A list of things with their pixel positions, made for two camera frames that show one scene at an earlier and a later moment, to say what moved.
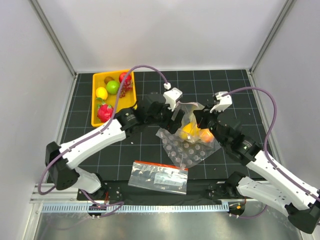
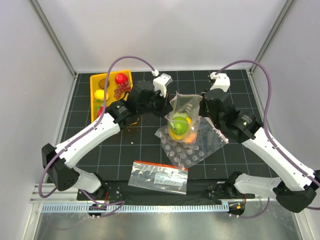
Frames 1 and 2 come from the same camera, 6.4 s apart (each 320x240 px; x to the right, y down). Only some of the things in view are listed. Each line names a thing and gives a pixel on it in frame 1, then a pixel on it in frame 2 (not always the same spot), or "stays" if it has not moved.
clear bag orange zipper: x=165 y=177 stays
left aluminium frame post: x=50 y=30 stays
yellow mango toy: x=189 y=130 → x=176 y=136
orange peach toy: x=206 y=135 → x=192 y=139
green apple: x=112 y=87 → x=178 y=125
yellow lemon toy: x=101 y=92 stays
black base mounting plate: x=197 y=191 stays
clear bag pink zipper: x=188 y=144 stays
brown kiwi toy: x=108 y=79 → x=101 y=83
